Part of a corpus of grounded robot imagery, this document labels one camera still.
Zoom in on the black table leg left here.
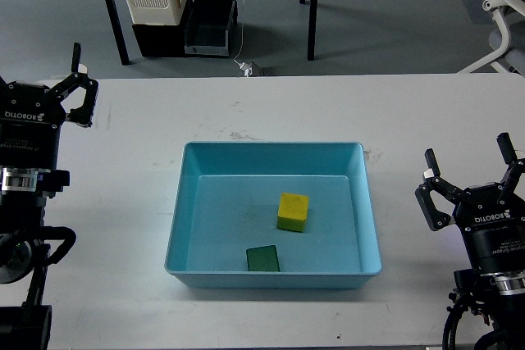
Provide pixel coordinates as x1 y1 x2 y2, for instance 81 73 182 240
104 0 131 66

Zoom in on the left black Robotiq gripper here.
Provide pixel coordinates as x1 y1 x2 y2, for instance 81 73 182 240
1 43 98 170

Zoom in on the blue plastic box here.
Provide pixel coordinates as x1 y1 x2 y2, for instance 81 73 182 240
165 142 382 289

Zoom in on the black open bin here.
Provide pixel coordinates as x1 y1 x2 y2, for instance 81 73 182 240
185 0 238 57

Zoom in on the white office chair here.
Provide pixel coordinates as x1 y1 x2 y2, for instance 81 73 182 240
461 0 524 76

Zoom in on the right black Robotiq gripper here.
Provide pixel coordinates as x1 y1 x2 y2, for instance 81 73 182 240
414 132 525 278

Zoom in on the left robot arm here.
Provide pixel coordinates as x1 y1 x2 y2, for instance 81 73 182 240
1 43 98 349

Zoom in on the green block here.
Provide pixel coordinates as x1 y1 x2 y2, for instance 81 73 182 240
245 245 281 272

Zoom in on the yellow block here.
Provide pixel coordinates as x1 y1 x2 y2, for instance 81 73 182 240
276 193 309 232

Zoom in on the black crate under cream crate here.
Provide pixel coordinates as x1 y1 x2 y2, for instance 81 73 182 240
132 0 194 58

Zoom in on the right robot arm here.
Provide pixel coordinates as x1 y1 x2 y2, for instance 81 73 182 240
415 133 524 349

